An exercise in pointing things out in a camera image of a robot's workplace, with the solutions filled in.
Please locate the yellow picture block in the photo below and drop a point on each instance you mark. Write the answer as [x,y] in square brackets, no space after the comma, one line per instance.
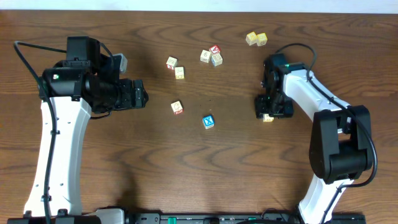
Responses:
[267,118]

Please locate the plain insect picture block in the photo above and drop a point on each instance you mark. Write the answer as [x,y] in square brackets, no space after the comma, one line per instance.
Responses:
[205,56]

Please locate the yellow block left of pair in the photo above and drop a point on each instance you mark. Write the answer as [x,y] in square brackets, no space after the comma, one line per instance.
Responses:
[251,38]

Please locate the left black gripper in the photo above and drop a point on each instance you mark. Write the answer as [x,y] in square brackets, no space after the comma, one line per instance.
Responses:
[135,87]

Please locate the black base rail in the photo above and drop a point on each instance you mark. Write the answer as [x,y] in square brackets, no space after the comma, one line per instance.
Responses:
[117,215]

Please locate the red number 3 block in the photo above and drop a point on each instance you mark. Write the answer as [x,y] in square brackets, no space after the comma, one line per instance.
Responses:
[171,63]

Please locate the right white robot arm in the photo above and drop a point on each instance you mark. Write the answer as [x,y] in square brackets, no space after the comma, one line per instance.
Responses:
[340,143]

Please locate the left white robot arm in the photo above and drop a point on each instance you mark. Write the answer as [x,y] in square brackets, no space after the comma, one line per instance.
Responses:
[85,85]

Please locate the red dinosaur picture block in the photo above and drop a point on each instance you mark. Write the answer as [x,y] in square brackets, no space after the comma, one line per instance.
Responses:
[177,107]

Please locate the yellow block right of pair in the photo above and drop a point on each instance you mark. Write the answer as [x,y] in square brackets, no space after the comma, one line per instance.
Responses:
[262,39]

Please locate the blue letter X block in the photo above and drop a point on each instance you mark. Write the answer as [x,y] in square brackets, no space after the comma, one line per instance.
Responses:
[208,121]

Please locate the yellow letter G block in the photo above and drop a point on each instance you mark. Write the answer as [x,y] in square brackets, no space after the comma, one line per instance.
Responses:
[179,73]

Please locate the red letter A block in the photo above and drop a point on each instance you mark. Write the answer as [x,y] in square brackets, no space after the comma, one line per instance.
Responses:
[214,49]

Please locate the yellow block of pair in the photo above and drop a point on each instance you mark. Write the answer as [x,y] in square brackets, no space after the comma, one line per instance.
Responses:
[262,39]
[251,38]

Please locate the blue letter H block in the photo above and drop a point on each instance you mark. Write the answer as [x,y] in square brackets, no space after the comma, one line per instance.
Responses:
[216,59]

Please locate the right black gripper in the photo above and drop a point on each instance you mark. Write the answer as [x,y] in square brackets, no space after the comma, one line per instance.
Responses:
[262,107]

